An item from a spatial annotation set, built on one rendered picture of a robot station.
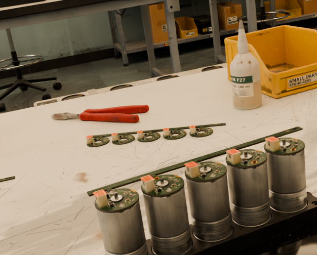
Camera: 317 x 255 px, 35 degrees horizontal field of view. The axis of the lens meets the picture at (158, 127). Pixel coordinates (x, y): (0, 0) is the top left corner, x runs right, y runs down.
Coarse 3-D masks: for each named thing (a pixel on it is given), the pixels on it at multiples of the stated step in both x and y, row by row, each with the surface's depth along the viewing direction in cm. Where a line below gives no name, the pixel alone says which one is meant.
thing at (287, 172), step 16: (288, 144) 31; (272, 160) 31; (288, 160) 30; (304, 160) 31; (272, 176) 31; (288, 176) 31; (304, 176) 31; (272, 192) 32; (288, 192) 31; (304, 192) 32; (272, 208) 32; (288, 208) 31
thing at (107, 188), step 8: (296, 128) 34; (272, 136) 33; (280, 136) 33; (240, 144) 32; (248, 144) 32; (216, 152) 32; (224, 152) 31; (192, 160) 31; (200, 160) 31; (168, 168) 30; (176, 168) 30; (152, 176) 30; (112, 184) 29; (120, 184) 29; (128, 184) 29; (88, 192) 29
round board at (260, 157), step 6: (240, 150) 31; (246, 150) 31; (252, 150) 31; (258, 150) 31; (252, 156) 30; (258, 156) 30; (264, 156) 30; (228, 162) 30; (240, 162) 30; (246, 162) 30; (258, 162) 29
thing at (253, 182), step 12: (228, 168) 30; (240, 168) 29; (252, 168) 29; (264, 168) 30; (228, 180) 31; (240, 180) 30; (252, 180) 30; (264, 180) 30; (240, 192) 30; (252, 192) 30; (264, 192) 30; (240, 204) 30; (252, 204) 30; (264, 204) 30; (240, 216) 31; (252, 216) 30; (264, 216) 31
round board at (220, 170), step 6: (204, 162) 30; (210, 162) 30; (216, 162) 30; (216, 168) 29; (222, 168) 29; (186, 174) 29; (204, 174) 29; (210, 174) 29; (216, 174) 29; (222, 174) 29; (192, 180) 29; (198, 180) 28; (204, 180) 28; (210, 180) 28
